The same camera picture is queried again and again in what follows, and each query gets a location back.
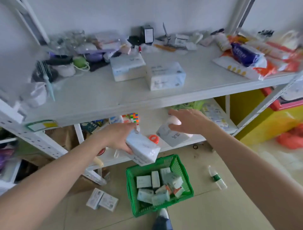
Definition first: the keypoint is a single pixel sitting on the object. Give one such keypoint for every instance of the person's left hand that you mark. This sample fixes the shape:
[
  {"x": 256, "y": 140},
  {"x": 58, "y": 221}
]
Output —
[{"x": 116, "y": 137}]

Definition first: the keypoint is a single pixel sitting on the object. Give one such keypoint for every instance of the person's right hand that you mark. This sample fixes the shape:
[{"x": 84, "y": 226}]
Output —
[{"x": 196, "y": 124}]

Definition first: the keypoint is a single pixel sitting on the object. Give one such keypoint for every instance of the person's left thumb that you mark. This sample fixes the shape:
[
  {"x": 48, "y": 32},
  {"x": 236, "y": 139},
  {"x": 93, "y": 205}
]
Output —
[{"x": 124, "y": 148}]

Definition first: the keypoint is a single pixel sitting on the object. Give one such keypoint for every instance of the person's right thumb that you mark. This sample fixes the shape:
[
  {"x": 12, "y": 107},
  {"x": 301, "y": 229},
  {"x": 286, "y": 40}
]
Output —
[{"x": 175, "y": 127}]

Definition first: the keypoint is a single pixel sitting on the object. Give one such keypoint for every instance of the white tissue pack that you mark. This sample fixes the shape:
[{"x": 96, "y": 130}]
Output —
[
  {"x": 165, "y": 75},
  {"x": 127, "y": 66},
  {"x": 143, "y": 149},
  {"x": 171, "y": 138}
]

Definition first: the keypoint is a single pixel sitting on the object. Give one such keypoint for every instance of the person's right forearm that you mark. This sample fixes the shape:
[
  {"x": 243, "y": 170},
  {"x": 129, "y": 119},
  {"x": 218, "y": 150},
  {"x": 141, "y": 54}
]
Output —
[{"x": 255, "y": 175}]

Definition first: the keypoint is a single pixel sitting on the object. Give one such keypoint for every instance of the person's left forearm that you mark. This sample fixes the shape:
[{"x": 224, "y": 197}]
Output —
[{"x": 52, "y": 180}]

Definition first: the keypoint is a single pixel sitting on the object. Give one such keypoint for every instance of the white round ball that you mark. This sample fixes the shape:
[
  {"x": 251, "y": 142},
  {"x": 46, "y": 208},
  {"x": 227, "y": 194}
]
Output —
[{"x": 172, "y": 119}]

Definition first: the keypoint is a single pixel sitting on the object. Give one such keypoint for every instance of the green plush item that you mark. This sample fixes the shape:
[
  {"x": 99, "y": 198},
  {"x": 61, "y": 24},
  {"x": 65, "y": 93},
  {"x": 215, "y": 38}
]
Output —
[{"x": 189, "y": 105}]

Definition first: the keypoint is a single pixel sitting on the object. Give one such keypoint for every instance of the colourful puzzle cube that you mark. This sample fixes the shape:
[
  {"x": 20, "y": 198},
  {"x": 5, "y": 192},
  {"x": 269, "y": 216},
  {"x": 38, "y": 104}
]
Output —
[{"x": 133, "y": 118}]

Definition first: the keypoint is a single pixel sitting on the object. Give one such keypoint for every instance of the green plastic basket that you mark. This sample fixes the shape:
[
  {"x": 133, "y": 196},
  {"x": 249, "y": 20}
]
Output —
[{"x": 132, "y": 189}]

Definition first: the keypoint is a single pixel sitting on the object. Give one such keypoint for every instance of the white printed packet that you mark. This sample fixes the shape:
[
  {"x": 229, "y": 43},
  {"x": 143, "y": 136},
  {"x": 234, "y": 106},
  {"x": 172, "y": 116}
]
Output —
[{"x": 216, "y": 116}]

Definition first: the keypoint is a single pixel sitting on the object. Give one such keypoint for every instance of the pile of small white boxes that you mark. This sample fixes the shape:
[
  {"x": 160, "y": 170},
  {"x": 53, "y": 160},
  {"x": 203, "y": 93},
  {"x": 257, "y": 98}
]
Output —
[{"x": 158, "y": 187}]

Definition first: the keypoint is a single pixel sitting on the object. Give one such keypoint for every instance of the small white carton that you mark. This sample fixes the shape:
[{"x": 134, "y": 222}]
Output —
[
  {"x": 94, "y": 199},
  {"x": 109, "y": 201}
]

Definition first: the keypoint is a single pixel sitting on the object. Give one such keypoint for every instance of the white metal shelf rack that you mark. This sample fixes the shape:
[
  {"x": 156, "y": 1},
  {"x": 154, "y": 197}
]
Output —
[{"x": 99, "y": 94}]

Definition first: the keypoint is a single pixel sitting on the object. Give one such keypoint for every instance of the brown cardboard box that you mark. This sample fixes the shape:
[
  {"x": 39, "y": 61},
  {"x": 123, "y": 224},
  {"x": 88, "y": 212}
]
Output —
[{"x": 62, "y": 138}]

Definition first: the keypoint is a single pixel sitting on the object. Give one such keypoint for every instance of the clear bottle with green label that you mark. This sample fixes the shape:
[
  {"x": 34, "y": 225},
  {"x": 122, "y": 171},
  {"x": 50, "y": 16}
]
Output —
[{"x": 217, "y": 177}]

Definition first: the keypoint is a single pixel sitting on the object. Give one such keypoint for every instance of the orange pen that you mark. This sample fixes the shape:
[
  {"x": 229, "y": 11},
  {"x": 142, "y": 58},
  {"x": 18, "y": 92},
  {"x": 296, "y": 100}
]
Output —
[{"x": 165, "y": 48}]

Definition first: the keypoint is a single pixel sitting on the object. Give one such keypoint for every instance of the person's leg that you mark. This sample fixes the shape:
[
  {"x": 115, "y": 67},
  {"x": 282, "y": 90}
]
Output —
[{"x": 162, "y": 220}]

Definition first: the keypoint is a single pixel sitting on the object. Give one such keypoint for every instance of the green and yellow shelf label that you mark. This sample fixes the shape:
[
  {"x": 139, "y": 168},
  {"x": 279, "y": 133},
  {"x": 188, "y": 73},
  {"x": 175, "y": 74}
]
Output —
[{"x": 42, "y": 125}]

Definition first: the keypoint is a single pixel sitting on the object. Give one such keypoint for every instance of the red marker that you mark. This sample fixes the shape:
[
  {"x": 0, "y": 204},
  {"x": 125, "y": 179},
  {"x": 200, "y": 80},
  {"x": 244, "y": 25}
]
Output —
[{"x": 140, "y": 49}]

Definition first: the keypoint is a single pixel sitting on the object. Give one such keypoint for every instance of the white packet with orange print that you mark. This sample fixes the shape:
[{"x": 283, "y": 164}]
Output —
[{"x": 239, "y": 68}]

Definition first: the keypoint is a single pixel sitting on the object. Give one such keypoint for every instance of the light blue toothbrush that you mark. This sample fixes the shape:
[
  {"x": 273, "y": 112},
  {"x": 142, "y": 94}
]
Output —
[{"x": 50, "y": 88}]

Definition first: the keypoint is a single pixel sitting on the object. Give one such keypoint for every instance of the purple case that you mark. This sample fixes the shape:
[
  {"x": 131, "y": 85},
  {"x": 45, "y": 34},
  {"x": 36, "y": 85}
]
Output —
[{"x": 93, "y": 57}]

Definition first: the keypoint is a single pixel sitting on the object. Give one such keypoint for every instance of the black box with white label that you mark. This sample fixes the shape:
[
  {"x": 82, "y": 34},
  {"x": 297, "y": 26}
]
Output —
[{"x": 147, "y": 35}]

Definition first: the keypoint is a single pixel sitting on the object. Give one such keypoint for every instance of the green round sponge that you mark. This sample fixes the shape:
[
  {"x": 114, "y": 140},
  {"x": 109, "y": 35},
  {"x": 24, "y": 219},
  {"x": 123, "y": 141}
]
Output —
[{"x": 79, "y": 62}]

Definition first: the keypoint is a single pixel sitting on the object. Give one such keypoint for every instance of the white bottle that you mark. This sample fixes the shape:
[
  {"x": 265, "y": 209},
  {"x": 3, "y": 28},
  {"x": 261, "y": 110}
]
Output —
[{"x": 222, "y": 41}]

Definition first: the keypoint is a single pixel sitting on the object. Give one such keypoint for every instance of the dark blue snack packet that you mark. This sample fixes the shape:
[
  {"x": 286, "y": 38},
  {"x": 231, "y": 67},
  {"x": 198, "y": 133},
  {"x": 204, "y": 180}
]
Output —
[{"x": 246, "y": 54}]

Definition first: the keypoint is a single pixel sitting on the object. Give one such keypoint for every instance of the black headband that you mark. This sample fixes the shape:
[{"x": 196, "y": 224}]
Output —
[{"x": 58, "y": 60}]

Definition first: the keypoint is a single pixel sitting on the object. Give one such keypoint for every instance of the red and pink box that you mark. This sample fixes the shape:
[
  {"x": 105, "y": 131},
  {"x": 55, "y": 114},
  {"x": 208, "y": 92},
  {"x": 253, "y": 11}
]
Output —
[{"x": 284, "y": 104}]

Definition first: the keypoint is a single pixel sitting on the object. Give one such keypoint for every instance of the orange plastic bag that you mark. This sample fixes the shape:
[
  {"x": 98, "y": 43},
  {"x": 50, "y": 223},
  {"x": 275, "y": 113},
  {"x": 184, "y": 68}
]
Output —
[{"x": 291, "y": 139}]

